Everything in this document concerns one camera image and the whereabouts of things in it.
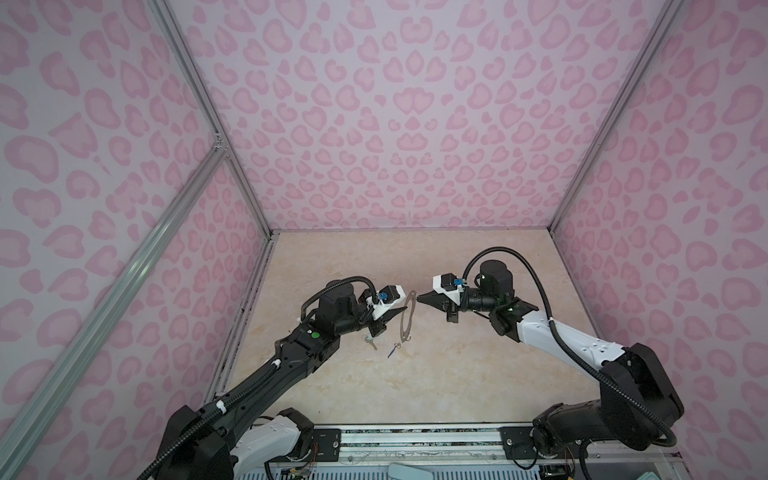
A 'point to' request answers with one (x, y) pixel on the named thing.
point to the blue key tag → (392, 352)
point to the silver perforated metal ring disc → (404, 336)
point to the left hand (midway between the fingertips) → (402, 300)
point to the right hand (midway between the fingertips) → (424, 297)
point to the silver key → (370, 340)
